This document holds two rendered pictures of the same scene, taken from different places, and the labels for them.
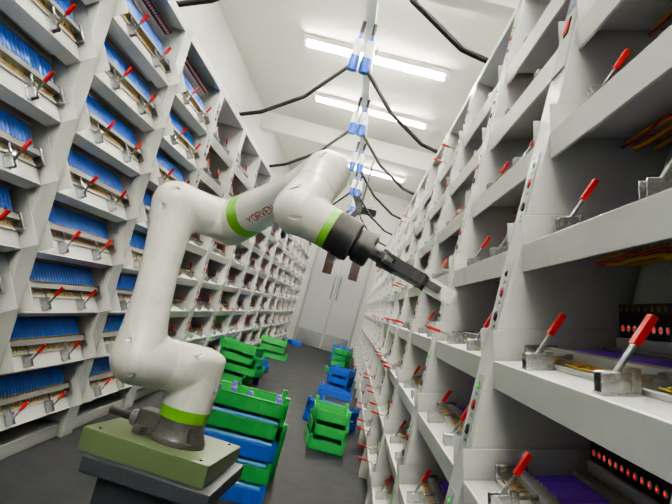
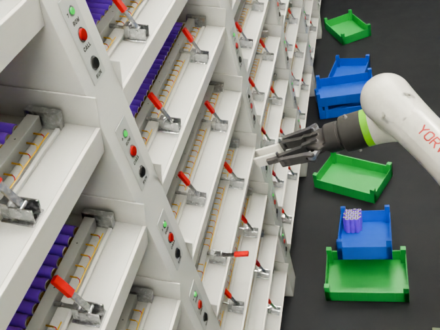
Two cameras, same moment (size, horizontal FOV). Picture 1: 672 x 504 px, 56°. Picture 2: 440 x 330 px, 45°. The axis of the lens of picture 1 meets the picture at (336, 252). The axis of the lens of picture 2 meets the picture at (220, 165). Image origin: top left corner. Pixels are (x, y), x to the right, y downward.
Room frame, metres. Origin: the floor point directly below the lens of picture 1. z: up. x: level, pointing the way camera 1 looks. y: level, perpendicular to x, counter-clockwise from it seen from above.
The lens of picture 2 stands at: (2.42, 0.02, 1.73)
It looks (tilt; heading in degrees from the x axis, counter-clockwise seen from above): 38 degrees down; 199
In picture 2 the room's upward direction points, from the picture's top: 17 degrees counter-clockwise
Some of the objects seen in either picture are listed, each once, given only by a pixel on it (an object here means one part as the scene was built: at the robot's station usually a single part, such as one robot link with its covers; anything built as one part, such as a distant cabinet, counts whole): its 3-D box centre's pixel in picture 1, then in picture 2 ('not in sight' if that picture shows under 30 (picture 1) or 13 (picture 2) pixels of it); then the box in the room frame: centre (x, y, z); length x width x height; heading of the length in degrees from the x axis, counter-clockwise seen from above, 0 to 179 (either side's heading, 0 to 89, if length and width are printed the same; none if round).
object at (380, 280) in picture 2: not in sight; (365, 273); (1.08, -0.02, 0.04); 0.30 x 0.20 x 0.08; 87
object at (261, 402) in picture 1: (248, 395); not in sight; (2.42, 0.17, 0.36); 0.30 x 0.20 x 0.08; 96
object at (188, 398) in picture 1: (189, 381); not in sight; (1.66, 0.28, 0.48); 0.16 x 0.13 x 0.19; 125
